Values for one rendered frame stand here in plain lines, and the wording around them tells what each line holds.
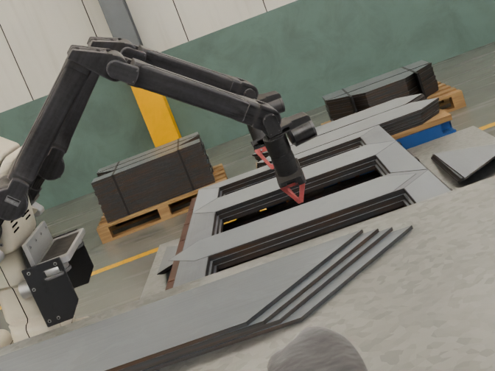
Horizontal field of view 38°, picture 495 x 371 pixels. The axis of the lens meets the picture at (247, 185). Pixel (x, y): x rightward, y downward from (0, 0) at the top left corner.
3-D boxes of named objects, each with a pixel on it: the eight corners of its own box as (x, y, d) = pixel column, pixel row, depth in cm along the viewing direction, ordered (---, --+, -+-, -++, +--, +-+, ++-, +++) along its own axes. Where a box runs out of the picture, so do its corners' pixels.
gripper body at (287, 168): (299, 163, 188) (289, 138, 184) (305, 181, 179) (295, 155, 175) (275, 171, 188) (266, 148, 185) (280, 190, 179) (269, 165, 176)
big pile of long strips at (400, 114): (426, 101, 321) (422, 88, 319) (450, 114, 282) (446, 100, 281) (256, 162, 327) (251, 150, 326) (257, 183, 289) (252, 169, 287)
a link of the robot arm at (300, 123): (251, 109, 179) (261, 118, 171) (293, 89, 180) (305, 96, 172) (269, 150, 184) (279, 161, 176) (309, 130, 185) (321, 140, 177)
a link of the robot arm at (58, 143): (90, 22, 203) (95, 29, 194) (135, 43, 209) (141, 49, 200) (29, 163, 212) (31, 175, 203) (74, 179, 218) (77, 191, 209)
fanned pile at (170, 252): (202, 237, 286) (198, 227, 285) (194, 272, 248) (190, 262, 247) (172, 247, 287) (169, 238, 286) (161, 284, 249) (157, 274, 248)
